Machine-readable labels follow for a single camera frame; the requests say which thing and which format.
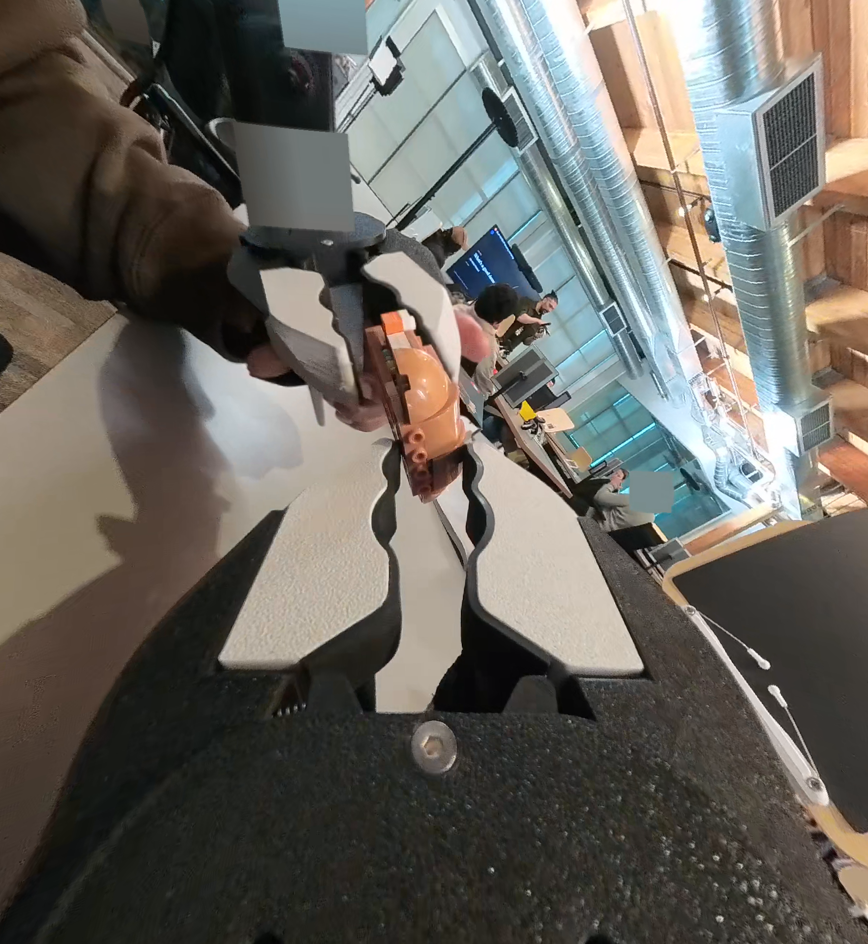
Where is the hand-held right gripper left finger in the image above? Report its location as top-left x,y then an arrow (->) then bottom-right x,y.
217,439 -> 403,671

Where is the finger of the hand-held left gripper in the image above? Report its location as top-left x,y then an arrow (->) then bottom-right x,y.
362,251 -> 466,386
257,264 -> 366,404

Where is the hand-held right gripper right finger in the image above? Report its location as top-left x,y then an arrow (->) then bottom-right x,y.
463,442 -> 646,678

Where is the orange lego model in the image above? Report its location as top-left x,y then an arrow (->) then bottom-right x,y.
360,310 -> 473,504

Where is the grey monitor on arm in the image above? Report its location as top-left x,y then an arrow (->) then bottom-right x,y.
495,347 -> 560,393

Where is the person's left forearm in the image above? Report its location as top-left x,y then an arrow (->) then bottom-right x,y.
0,33 -> 258,362

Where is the person's left hand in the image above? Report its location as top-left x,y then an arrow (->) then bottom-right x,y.
248,308 -> 499,434

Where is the lit computer monitor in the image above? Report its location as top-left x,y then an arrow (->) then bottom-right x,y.
446,225 -> 543,297

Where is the grey office desk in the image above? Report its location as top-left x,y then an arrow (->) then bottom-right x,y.
491,391 -> 576,499

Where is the white device on stand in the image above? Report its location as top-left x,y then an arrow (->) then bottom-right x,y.
365,34 -> 407,98

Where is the black pole with round disc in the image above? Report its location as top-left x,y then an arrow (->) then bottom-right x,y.
386,87 -> 525,226

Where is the tablet in wooden holder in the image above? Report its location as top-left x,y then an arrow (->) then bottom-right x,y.
661,499 -> 868,886

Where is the white tablet stand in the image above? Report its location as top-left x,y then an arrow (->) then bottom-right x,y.
685,603 -> 868,944

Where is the silver spiral ventilation duct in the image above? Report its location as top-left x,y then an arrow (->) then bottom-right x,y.
474,0 -> 674,399

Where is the large duct with vent grilles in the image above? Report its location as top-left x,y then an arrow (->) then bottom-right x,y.
670,0 -> 837,458

